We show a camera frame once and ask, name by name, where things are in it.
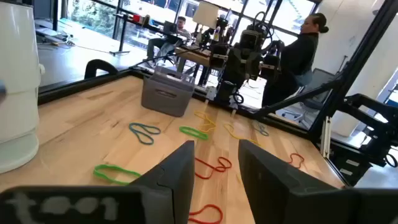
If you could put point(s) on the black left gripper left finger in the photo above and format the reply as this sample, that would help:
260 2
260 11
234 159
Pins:
177 186

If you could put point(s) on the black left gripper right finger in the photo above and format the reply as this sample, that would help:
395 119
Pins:
280 193

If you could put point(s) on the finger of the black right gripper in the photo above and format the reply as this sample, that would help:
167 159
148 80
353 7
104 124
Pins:
270 71
219 51

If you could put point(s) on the red rubber band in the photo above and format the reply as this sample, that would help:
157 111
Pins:
209 205
207 165
290 161

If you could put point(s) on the green rubber band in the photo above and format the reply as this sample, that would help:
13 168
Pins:
181 128
97 171

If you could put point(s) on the teal rubber band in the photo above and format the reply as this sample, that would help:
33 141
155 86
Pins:
262 132
140 131

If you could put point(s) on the yellow rubber band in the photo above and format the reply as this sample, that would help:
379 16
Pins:
232 135
214 125

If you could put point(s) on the neighbouring black robot arm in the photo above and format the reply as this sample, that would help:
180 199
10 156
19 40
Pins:
367 105

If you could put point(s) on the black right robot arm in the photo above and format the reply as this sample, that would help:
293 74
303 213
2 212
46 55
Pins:
227 90

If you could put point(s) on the grey plastic bin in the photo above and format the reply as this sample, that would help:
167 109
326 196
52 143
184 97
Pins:
168 99

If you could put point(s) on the wooden table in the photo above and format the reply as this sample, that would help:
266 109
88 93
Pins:
192 55

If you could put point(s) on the person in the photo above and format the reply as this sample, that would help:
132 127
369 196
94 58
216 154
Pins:
182 32
298 59

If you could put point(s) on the white lampshade floor lamp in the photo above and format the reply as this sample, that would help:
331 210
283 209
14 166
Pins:
205 14

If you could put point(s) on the grey office chair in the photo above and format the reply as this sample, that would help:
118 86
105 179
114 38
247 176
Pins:
320 81

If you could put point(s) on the dark laptop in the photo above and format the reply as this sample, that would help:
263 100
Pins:
169 27

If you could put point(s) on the black case white labels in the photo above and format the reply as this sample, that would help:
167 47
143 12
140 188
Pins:
342 161

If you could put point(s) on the small red box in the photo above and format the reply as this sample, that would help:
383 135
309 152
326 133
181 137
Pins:
136 18

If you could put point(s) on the black desk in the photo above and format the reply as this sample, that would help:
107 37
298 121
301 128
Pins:
123 34

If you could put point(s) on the white cylindrical canister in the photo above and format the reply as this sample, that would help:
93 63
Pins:
18 77

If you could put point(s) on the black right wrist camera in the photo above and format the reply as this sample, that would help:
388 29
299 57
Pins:
250 40

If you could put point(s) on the silver metal bracket strip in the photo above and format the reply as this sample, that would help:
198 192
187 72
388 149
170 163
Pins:
325 137

